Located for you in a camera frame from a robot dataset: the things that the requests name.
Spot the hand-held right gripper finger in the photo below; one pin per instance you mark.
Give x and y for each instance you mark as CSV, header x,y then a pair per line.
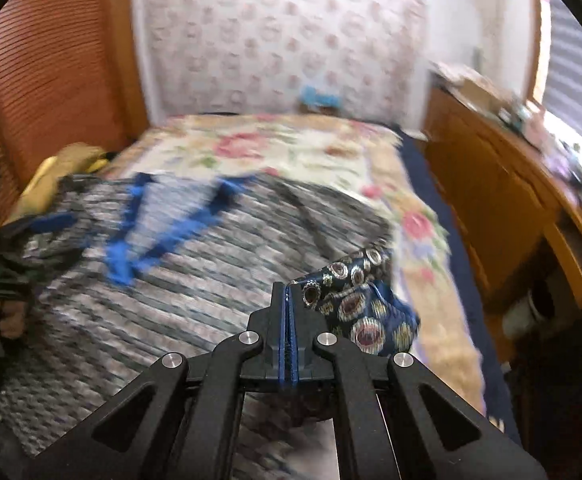
x,y
284,335
293,335

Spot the yellow tan cloth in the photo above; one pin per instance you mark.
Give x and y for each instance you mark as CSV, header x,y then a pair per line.
x,y
66,160

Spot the navy bed sheet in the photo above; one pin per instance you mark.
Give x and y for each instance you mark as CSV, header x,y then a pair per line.
x,y
466,280

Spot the floral blanket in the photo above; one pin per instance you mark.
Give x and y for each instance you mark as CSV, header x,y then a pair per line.
x,y
296,150

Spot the wooden headboard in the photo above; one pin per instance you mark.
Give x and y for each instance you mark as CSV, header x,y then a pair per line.
x,y
56,60

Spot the white container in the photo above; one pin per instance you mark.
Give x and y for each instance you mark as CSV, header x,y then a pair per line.
x,y
528,315

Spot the small blue box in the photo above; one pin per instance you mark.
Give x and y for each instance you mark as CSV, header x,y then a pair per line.
x,y
321,97

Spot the wooden cabinet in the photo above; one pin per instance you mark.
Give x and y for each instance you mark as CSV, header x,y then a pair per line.
x,y
496,185

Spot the clutter of small items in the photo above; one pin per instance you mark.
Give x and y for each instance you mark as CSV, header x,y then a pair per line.
x,y
521,110

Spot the window blind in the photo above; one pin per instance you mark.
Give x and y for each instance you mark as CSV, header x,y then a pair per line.
x,y
576,60

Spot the wooden window frame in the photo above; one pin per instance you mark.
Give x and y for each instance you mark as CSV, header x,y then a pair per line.
x,y
538,50

